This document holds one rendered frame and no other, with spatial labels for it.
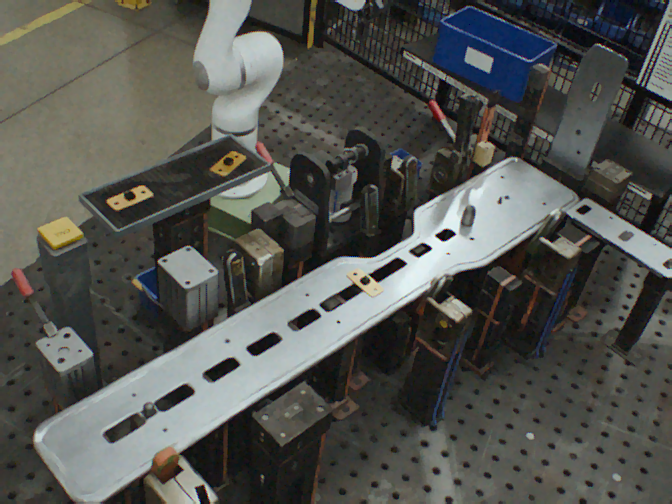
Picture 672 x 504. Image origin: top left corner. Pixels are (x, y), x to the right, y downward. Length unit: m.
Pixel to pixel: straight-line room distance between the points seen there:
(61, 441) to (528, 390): 1.08
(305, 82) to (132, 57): 1.72
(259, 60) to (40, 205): 1.69
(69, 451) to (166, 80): 3.04
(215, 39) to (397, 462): 1.04
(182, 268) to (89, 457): 0.38
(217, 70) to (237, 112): 0.16
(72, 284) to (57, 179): 2.03
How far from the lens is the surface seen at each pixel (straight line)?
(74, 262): 1.54
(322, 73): 2.96
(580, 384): 2.03
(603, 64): 2.02
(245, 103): 2.04
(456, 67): 2.39
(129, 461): 1.37
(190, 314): 1.52
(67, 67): 4.37
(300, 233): 1.67
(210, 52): 1.93
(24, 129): 3.92
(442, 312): 1.58
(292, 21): 4.36
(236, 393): 1.45
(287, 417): 1.38
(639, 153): 2.26
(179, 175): 1.64
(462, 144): 1.95
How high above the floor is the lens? 2.15
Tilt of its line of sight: 42 degrees down
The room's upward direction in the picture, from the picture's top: 8 degrees clockwise
